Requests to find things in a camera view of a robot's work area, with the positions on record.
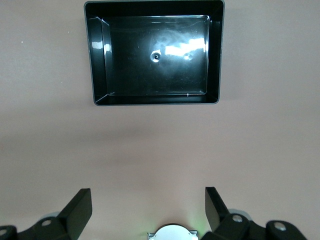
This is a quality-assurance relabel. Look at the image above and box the brown table mat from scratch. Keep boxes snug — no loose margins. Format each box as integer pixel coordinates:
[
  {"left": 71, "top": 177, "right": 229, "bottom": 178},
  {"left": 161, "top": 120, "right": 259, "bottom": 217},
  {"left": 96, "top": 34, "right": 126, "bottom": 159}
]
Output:
[{"left": 0, "top": 0, "right": 320, "bottom": 240}]

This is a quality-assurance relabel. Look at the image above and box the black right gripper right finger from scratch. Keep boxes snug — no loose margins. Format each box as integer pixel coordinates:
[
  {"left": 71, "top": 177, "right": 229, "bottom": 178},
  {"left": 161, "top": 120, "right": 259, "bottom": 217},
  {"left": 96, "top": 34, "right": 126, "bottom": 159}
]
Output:
[{"left": 201, "top": 186, "right": 307, "bottom": 240}]

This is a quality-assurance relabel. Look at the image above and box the black plastic box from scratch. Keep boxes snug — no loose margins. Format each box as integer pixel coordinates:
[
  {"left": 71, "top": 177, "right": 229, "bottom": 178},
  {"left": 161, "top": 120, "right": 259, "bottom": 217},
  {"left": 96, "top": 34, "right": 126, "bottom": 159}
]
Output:
[{"left": 83, "top": 0, "right": 226, "bottom": 107}]

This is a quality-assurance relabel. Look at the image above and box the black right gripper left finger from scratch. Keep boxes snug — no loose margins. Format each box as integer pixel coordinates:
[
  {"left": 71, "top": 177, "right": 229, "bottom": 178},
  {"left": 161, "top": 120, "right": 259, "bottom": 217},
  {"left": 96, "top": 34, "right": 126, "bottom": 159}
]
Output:
[{"left": 0, "top": 187, "right": 93, "bottom": 240}]

